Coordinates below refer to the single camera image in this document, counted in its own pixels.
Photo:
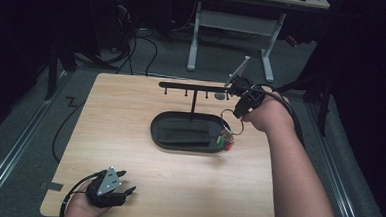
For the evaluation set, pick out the black key holder with tray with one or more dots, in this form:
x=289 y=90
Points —
x=185 y=148

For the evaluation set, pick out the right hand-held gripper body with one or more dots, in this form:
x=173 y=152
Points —
x=250 y=93

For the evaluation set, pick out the key bunch with colourful tags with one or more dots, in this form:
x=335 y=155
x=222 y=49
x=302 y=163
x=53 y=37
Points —
x=226 y=142

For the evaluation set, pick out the white frame desk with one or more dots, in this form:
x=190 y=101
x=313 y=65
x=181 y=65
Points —
x=235 y=22

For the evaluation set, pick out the grey tape strip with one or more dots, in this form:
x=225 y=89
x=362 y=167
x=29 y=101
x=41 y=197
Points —
x=51 y=186

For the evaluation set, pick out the person's left hand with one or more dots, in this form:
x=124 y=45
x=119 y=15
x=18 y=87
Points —
x=80 y=209

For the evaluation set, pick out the black metal stand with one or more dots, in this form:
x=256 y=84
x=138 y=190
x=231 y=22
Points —
x=323 y=105
x=52 y=71

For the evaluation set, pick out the black wallet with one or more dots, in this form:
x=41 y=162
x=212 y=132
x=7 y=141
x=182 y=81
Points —
x=183 y=132

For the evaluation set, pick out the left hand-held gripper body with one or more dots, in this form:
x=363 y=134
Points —
x=107 y=185

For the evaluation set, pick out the person's right hand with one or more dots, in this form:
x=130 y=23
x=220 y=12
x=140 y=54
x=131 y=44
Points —
x=271 y=112

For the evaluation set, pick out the aluminium floor rail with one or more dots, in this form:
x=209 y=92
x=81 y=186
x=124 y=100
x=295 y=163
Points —
x=8 y=159
x=333 y=169

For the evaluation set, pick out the grey round table grommet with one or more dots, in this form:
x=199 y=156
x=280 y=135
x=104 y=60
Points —
x=219 y=96

